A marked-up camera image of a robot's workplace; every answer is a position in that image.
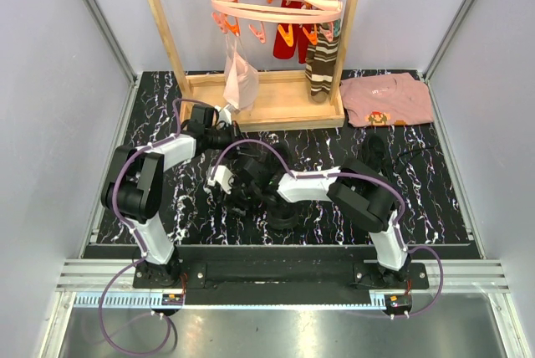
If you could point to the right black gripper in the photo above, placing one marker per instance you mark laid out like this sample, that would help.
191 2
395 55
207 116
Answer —
235 181

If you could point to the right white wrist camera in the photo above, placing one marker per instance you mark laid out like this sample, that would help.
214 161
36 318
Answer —
222 176

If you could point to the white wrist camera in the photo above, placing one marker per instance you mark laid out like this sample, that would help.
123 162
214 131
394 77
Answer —
222 176
224 114

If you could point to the black shoelace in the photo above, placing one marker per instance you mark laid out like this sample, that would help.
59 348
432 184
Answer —
406 157

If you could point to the pink hanging bra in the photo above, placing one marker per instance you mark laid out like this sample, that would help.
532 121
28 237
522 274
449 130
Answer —
241 78

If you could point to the brown striped hanging sock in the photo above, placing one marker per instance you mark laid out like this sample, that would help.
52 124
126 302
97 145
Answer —
320 61

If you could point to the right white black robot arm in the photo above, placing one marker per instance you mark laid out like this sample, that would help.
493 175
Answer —
360 193

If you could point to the right orange connector box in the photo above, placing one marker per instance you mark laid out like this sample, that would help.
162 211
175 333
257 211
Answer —
398 302

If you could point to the black shoe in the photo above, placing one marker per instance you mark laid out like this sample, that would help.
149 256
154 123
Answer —
283 215
374 154

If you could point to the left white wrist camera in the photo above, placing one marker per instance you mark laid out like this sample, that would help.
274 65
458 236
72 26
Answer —
224 114

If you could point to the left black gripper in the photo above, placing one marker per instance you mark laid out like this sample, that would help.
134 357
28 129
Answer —
234 133

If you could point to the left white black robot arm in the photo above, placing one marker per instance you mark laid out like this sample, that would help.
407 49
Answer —
133 186

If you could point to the pink folded t-shirt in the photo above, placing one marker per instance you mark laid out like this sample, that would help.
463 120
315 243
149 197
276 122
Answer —
387 99

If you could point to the red hanging sock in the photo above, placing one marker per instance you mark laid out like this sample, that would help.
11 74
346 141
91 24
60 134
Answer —
292 39

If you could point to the pink round clip hanger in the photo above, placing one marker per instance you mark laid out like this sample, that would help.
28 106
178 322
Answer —
227 14

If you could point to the left orange connector box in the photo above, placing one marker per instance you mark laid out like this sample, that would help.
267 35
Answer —
172 299

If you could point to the orange connector box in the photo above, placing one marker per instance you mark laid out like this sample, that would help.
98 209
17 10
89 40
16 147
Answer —
398 302
172 299

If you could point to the wooden drying rack frame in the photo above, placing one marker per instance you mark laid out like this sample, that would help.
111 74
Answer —
283 101

